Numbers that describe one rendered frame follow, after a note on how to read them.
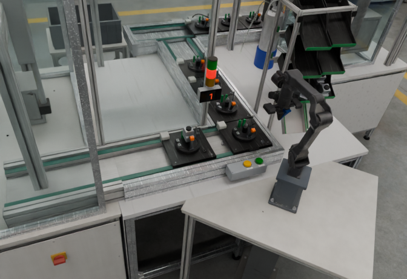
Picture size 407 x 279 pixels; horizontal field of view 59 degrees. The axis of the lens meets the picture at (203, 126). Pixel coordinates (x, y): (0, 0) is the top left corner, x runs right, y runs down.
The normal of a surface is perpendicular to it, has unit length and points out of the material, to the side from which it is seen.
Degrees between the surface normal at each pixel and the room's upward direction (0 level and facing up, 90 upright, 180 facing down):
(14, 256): 90
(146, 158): 0
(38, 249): 90
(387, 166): 1
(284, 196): 90
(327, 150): 0
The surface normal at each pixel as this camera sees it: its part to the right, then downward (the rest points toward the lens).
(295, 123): 0.21, -0.07
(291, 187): -0.39, 0.58
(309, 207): 0.08, -0.75
